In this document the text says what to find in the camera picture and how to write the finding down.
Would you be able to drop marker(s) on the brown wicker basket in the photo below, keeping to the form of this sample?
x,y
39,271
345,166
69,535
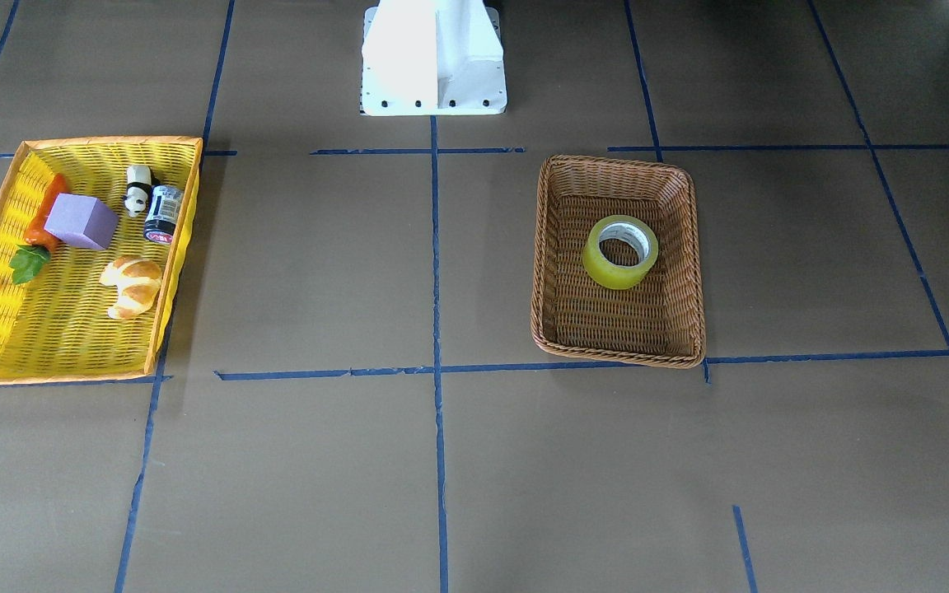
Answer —
x,y
659,322

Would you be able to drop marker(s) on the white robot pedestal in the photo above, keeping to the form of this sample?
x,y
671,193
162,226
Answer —
x,y
432,58

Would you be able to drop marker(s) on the toy croissant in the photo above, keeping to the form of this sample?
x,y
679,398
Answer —
x,y
137,281

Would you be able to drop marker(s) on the yellow woven basket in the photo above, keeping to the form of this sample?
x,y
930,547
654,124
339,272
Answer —
x,y
55,328

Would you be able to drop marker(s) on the toy carrot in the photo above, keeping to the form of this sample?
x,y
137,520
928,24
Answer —
x,y
39,244

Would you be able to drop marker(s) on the yellow tape roll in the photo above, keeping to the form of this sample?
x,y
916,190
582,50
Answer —
x,y
633,233

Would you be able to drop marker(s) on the purple foam block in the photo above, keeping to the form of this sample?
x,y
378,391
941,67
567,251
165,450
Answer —
x,y
82,221

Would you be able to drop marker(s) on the small dark can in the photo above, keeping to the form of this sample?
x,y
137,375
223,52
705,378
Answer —
x,y
163,214

